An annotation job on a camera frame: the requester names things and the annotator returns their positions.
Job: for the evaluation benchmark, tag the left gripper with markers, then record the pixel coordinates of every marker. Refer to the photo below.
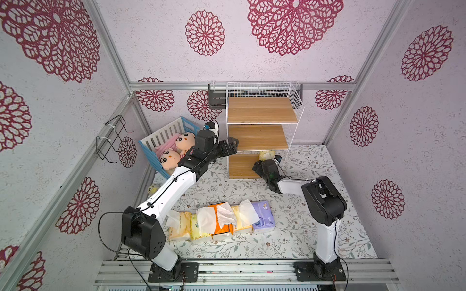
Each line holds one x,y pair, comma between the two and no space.
232,147

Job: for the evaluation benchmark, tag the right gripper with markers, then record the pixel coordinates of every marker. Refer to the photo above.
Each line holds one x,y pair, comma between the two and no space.
260,167

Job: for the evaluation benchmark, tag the light green tissue pack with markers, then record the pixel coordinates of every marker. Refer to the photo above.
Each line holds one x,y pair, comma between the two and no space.
267,155

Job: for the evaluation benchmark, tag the pale yellow tissue pack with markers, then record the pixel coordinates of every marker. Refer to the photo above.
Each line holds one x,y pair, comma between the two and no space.
246,217

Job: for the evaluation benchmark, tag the purple tissue pack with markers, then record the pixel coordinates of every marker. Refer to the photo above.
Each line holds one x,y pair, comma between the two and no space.
266,221

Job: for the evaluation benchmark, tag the orange tissue pack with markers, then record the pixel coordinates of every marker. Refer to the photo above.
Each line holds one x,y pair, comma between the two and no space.
226,221

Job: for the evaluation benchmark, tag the yellow-green tissue box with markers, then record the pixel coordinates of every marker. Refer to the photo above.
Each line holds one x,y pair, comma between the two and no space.
203,224

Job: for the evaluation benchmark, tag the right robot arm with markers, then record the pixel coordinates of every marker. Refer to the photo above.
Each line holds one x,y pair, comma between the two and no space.
326,204

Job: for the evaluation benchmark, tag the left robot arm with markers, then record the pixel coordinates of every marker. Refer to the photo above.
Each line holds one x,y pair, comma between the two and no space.
141,229

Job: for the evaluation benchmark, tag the plush doll blue outfit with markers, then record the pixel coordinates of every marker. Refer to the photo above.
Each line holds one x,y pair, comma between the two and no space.
185,142

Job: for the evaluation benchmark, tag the blue white toy crib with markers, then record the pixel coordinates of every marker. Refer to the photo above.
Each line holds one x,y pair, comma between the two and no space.
154,145

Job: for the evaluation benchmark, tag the small round toy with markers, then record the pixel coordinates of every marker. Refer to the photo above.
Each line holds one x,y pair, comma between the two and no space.
152,189

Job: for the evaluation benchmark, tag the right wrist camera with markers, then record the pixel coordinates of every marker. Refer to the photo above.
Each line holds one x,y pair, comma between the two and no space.
278,159

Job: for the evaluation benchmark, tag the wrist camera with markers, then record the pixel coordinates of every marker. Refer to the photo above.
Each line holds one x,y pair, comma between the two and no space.
278,159
213,126

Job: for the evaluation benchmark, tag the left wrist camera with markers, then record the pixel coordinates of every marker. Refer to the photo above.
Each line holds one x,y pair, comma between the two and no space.
213,126

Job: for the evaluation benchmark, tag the white wire wooden shelf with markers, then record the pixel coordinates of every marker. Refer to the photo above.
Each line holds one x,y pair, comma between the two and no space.
263,116

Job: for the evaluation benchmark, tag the black wire wall rack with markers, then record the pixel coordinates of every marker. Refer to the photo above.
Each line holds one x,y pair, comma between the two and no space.
105,143

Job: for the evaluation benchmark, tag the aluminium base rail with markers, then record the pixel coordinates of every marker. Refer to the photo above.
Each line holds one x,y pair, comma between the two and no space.
212,272

